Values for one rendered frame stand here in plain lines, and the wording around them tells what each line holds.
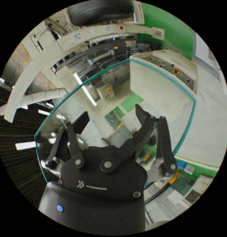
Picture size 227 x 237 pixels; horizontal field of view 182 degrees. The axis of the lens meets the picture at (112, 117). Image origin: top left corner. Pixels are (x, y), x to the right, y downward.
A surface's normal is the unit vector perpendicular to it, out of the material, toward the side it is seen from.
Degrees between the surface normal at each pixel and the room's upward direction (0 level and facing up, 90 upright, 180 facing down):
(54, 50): 90
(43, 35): 90
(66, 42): 90
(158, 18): 0
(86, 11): 38
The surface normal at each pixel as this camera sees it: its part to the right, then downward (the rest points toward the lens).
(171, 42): -0.76, 0.63
